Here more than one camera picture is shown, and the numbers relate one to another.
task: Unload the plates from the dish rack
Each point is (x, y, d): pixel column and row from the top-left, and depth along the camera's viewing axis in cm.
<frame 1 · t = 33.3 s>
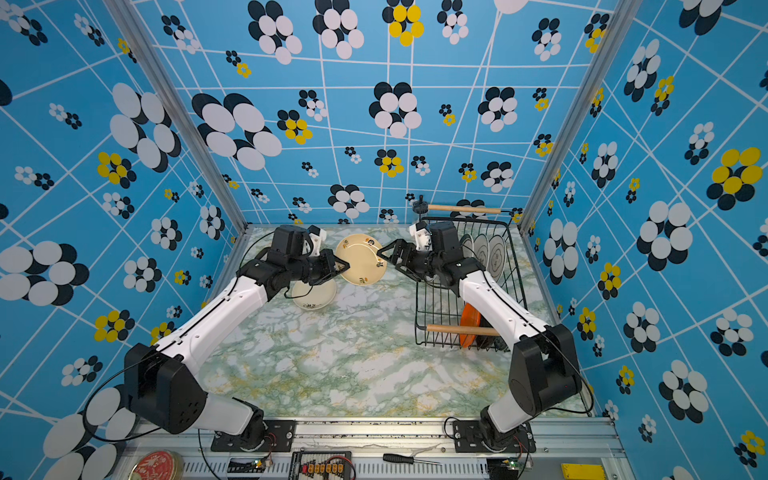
left hand: (353, 262, 79), fingers closed
right hand: (389, 258, 80), fingers open
cream plate with black stamp: (360, 251, 82), point 25 cm above the table
cream plate with floral print: (324, 301, 98), point 2 cm above the table
glass jar with black lid: (420, 207, 114), point 11 cm above the table

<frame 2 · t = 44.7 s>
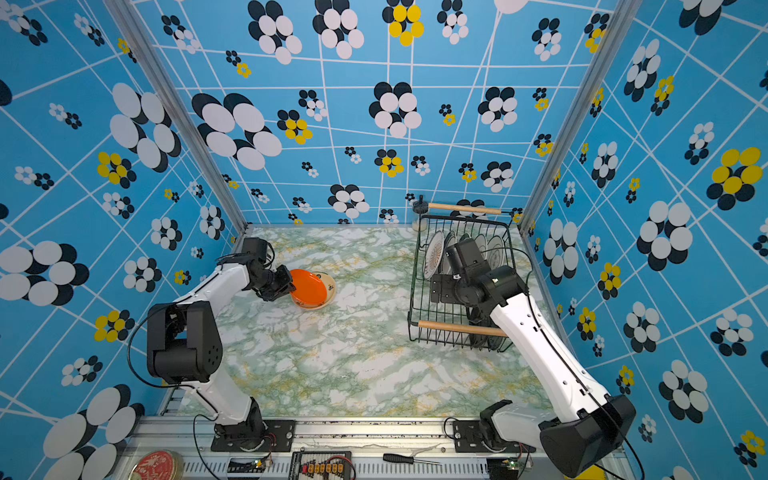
left hand: (298, 283, 94), fingers closed
right hand: (455, 288, 76), fingers open
cream plate with black stamp: (330, 290, 102), on the table
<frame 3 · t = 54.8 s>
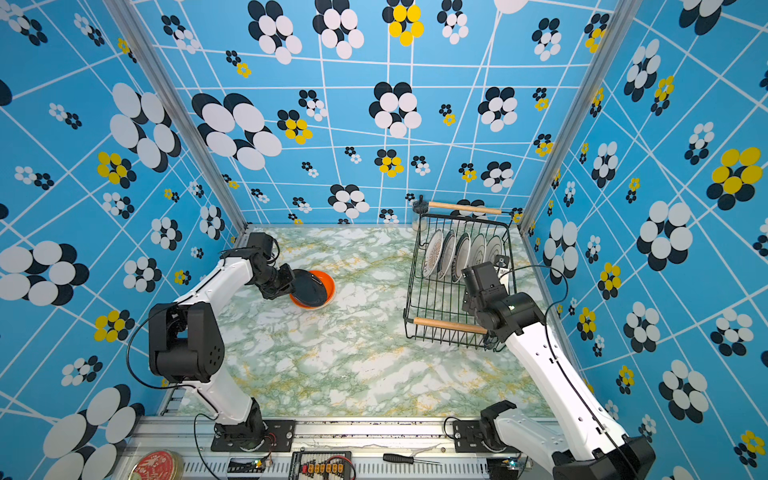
left hand: (298, 284, 93), fingers closed
right hand: (496, 298, 74), fingers open
black plate: (309, 291, 96), point 6 cm above the table
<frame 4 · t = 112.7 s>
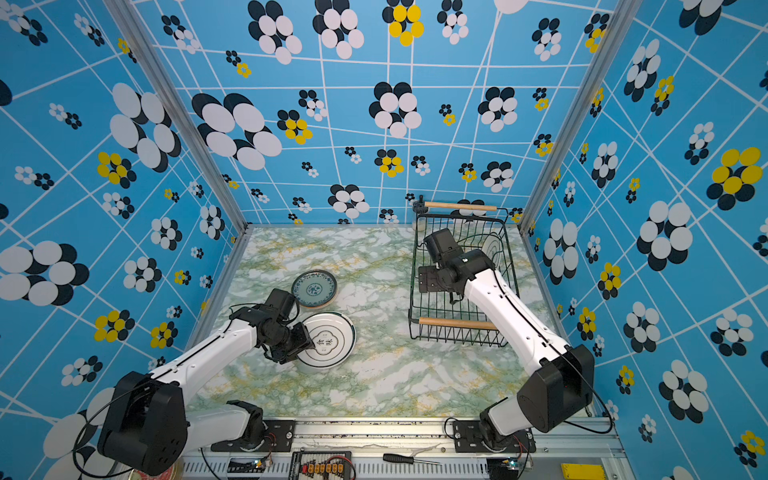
left hand: (314, 345, 84), fingers open
right hand: (444, 278, 81), fingers open
white plate: (334, 339, 90), point 3 cm above the table
